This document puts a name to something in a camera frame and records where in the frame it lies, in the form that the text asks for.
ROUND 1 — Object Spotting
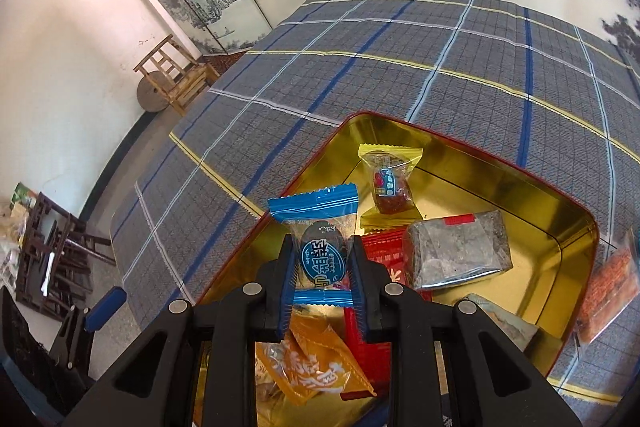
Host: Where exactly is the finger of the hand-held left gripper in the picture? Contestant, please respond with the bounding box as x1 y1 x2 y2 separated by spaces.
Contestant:
50 287 126 380

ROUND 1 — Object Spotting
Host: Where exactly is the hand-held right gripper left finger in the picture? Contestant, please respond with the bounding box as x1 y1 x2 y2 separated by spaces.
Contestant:
87 234 296 427

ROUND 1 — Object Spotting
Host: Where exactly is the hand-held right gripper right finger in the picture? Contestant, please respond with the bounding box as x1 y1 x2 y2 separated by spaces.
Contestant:
348 237 583 427

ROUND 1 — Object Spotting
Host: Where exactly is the blue candy packet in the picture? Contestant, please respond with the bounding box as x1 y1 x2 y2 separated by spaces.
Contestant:
267 183 361 305

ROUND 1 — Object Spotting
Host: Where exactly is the grey sesame bar packet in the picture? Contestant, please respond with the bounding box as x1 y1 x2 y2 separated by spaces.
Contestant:
403 211 514 290

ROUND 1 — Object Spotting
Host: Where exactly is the red and gold tin box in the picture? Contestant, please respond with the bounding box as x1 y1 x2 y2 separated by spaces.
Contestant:
192 111 600 427

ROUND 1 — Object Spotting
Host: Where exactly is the red ridged snack packet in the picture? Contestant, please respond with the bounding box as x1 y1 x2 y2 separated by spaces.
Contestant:
344 227 433 355

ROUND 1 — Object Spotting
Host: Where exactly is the orange candy wrapper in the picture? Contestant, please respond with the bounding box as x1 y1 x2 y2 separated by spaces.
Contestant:
255 317 376 408

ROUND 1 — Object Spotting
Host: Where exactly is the dark wooden chair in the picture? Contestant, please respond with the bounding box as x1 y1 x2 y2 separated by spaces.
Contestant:
15 192 116 318

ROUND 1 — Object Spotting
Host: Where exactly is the yellow red date packet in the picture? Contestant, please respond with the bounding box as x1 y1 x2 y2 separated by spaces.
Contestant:
358 143 424 233

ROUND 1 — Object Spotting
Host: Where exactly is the pile of assorted packets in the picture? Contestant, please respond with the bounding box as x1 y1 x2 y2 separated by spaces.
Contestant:
0 182 38 288

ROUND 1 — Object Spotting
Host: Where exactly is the grey patterned packet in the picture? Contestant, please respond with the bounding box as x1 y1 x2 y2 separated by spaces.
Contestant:
457 293 541 350

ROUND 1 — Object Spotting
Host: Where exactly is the round stone disc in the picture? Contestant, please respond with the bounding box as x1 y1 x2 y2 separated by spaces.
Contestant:
136 79 162 112

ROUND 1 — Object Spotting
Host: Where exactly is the light wooden chair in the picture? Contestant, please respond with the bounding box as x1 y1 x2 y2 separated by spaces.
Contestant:
133 34 221 116

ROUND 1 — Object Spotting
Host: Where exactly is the orange snack bag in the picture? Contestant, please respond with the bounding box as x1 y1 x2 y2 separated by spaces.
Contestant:
575 227 640 348

